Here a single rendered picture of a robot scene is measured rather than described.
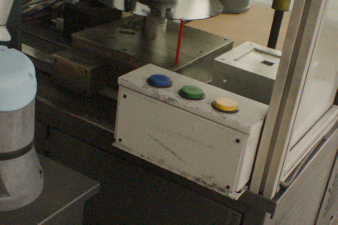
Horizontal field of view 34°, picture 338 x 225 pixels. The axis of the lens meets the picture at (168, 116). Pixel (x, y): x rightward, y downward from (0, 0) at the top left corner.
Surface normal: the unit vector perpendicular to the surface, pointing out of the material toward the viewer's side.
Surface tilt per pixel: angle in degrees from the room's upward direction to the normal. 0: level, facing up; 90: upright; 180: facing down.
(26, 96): 87
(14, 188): 72
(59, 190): 0
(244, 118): 0
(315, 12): 90
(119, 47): 0
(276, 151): 90
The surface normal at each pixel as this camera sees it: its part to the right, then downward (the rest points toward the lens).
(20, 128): 0.76, 0.38
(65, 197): 0.13, -0.89
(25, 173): 0.83, 0.07
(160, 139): -0.52, 0.33
